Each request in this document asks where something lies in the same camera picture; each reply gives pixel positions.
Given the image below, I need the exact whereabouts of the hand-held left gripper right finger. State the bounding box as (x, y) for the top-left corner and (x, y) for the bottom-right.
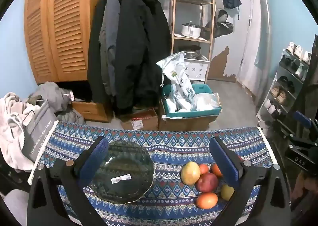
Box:
(209, 136), (292, 226)

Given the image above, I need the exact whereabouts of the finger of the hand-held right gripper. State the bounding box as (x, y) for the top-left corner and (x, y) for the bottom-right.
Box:
(281, 133), (318, 150)
(293, 111), (318, 132)

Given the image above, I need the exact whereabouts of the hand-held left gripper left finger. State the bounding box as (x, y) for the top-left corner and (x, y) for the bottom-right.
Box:
(26, 136), (110, 226)

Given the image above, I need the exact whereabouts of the large orange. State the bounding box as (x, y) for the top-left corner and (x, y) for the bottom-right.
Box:
(212, 163), (223, 178)

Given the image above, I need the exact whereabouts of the large red apple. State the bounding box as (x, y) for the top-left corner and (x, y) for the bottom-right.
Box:
(195, 172), (219, 193)

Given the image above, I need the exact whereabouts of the yellow apple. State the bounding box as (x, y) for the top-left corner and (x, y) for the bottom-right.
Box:
(221, 184), (235, 201)

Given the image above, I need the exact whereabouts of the dark green glass plate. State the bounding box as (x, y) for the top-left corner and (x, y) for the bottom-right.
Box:
(86, 140), (154, 204)

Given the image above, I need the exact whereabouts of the yellow red mango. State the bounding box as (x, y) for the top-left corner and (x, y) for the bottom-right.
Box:
(180, 161), (201, 186)

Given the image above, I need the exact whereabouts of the red orange round fruit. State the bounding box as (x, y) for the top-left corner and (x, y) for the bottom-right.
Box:
(196, 192), (218, 209)

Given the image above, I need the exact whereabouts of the metal shoe rack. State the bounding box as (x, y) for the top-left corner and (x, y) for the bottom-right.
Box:
(255, 41), (314, 140)

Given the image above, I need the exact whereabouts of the wooden drawer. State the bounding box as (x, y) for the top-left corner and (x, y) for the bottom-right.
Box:
(72, 100), (112, 123)

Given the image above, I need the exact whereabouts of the blue patterned tablecloth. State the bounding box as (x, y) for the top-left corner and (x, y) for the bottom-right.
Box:
(28, 121), (280, 226)

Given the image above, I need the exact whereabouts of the large cardboard box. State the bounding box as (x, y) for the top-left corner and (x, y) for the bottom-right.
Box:
(158, 107), (219, 132)

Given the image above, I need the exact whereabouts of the teal bin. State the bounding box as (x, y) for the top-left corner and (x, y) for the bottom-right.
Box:
(161, 84), (223, 119)

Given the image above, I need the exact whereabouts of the small cardboard box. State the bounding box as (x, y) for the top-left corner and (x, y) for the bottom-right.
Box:
(121, 108), (159, 131)

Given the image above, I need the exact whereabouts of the clear plastic bag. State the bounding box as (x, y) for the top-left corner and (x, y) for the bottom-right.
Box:
(191, 92), (221, 112)

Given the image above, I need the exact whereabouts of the grey tote bag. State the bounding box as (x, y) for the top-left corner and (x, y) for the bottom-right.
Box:
(21, 100), (59, 163)

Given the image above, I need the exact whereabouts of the grey clothing pile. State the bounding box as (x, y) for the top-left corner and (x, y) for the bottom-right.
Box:
(27, 81), (85, 125)

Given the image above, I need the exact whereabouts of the white door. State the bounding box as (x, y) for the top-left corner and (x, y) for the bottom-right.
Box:
(237, 0), (272, 95)

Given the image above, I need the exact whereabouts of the pile of clothes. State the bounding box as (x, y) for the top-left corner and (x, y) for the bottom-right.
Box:
(0, 91), (42, 172)

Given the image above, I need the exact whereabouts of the white patterned storage box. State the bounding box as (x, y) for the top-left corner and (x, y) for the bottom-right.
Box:
(184, 56), (209, 84)

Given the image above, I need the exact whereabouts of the white printed bag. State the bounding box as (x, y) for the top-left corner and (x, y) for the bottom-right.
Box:
(156, 51), (197, 112)

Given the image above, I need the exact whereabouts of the steel pot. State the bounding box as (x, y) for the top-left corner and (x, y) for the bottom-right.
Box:
(177, 45), (202, 59)

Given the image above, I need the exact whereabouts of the large black coat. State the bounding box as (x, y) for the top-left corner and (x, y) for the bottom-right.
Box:
(116, 0), (172, 117)

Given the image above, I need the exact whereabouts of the grey jacket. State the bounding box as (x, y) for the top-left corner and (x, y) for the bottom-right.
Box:
(99, 0), (123, 97)

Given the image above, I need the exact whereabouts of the wooden louvered wardrobe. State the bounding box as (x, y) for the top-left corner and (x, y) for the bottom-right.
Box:
(23, 0), (110, 85)

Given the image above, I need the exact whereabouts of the wooden shelf rack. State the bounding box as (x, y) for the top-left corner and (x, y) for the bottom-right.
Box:
(171, 0), (217, 85)

